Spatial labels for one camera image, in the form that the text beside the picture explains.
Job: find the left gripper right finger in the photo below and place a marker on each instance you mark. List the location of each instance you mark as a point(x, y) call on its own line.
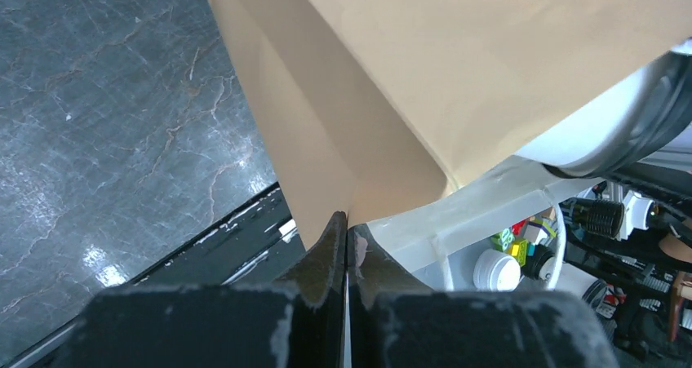
point(397, 321)

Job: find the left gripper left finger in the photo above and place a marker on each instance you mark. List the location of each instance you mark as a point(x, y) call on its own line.
point(295, 321)

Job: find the brown paper bag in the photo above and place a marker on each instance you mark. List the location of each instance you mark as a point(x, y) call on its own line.
point(406, 115)

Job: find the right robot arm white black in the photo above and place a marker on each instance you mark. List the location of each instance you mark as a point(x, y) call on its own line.
point(646, 117)

